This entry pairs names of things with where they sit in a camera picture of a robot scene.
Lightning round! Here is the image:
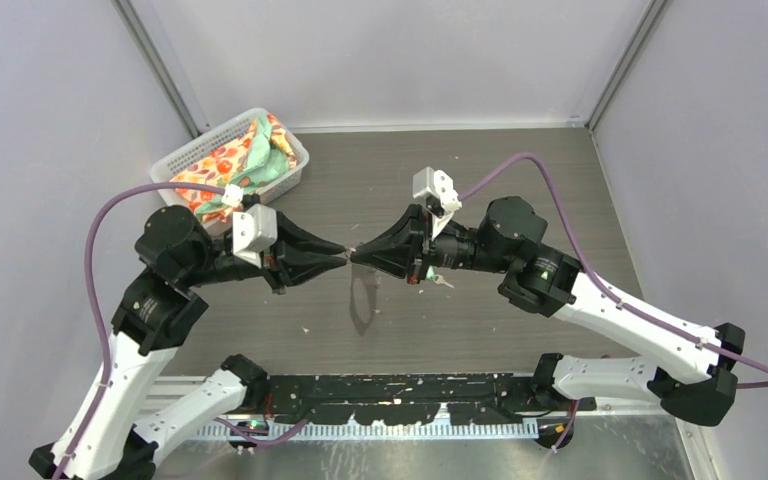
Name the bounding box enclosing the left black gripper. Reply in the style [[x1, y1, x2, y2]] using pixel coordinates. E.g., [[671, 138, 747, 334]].
[[185, 208, 350, 291]]

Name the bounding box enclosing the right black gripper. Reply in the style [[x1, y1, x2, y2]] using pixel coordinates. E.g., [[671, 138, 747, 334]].
[[350, 201, 512, 285]]

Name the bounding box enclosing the green tagged key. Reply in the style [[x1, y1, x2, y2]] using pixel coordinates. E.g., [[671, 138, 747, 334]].
[[426, 266, 455, 289]]

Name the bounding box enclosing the metal keyring holder plate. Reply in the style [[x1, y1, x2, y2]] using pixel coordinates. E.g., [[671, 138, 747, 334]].
[[348, 261, 380, 336]]

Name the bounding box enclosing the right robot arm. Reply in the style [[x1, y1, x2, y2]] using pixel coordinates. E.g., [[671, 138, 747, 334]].
[[350, 196, 745, 427]]

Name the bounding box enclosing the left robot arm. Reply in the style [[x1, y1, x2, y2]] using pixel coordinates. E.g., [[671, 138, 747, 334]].
[[29, 205, 346, 479]]

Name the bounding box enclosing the colourful patterned cloth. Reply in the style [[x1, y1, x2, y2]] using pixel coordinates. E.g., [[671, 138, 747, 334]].
[[168, 113, 299, 223]]

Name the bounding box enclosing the white plastic basket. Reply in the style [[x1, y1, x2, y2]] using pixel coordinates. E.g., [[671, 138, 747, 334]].
[[150, 107, 310, 233]]

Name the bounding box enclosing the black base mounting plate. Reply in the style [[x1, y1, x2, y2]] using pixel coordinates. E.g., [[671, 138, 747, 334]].
[[237, 373, 573, 426]]

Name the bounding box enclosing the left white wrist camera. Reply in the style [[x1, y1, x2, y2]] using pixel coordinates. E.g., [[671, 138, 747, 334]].
[[231, 204, 278, 268]]

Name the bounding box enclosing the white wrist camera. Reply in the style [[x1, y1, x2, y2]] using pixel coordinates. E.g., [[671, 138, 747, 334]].
[[231, 204, 278, 268], [412, 167, 462, 240]]

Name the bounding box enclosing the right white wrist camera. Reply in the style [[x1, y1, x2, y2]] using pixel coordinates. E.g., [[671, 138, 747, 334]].
[[412, 167, 462, 240]]

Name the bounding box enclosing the white slotted cable duct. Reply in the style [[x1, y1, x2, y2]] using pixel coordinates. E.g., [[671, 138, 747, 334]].
[[191, 421, 539, 441]]

